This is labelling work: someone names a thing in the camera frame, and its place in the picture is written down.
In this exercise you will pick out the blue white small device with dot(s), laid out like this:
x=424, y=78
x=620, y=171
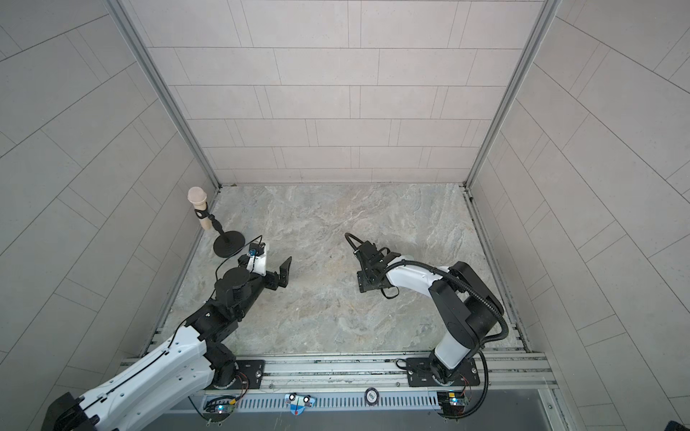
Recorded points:
x=297, y=403

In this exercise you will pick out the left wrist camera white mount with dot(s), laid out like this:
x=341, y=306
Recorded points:
x=257, y=254

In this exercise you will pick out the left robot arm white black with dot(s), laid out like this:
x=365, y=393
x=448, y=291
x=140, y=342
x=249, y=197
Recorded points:
x=193, y=359

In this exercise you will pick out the aluminium rail frame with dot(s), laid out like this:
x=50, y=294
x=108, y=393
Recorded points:
x=349, y=376

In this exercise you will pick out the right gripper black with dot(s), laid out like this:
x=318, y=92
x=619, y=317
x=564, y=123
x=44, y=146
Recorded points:
x=363, y=280

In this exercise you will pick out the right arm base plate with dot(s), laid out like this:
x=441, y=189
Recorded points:
x=419, y=373

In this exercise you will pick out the round black sticker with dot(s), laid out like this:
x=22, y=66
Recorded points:
x=371, y=397

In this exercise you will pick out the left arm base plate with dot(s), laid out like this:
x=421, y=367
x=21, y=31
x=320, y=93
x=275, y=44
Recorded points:
x=241, y=375

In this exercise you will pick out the right green circuit board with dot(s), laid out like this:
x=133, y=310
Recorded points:
x=452, y=404

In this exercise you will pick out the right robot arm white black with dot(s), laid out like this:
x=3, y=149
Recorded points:
x=472, y=314

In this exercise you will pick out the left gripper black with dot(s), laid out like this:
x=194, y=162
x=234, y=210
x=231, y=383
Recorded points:
x=273, y=280

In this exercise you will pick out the green circuit board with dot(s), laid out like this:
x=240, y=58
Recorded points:
x=218, y=410
x=452, y=404

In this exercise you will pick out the left green circuit board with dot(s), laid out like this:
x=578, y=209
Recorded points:
x=218, y=410

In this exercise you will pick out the beige microphone on black stand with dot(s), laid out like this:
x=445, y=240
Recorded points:
x=227, y=243

